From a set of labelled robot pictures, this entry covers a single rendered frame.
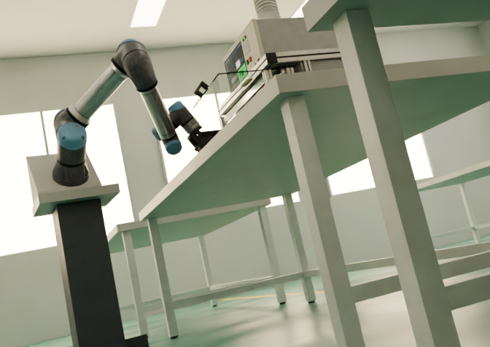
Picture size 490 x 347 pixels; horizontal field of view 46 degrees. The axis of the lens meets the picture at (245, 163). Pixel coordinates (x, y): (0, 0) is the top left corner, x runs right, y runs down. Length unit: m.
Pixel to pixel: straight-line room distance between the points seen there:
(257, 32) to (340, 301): 1.41
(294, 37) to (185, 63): 5.27
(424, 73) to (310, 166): 0.44
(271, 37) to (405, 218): 1.67
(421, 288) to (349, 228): 7.05
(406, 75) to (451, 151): 7.64
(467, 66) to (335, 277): 0.74
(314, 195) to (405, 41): 8.10
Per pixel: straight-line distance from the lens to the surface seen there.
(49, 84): 7.44
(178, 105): 2.64
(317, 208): 1.45
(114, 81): 2.48
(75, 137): 2.43
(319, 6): 1.07
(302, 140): 1.47
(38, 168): 2.63
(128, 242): 3.89
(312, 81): 1.50
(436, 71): 1.72
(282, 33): 2.58
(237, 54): 2.74
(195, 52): 7.90
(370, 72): 1.04
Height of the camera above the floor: 0.30
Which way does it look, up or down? 10 degrees up
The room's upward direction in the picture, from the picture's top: 13 degrees counter-clockwise
